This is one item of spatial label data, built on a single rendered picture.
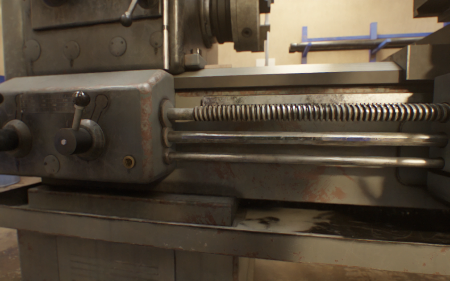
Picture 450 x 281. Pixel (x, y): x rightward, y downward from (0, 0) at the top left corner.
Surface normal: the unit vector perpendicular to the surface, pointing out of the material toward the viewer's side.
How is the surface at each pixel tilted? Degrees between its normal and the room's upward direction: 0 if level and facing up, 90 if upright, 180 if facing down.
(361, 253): 90
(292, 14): 90
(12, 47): 90
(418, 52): 90
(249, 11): 108
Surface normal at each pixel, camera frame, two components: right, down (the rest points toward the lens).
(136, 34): -0.18, 0.07
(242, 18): -0.16, 0.51
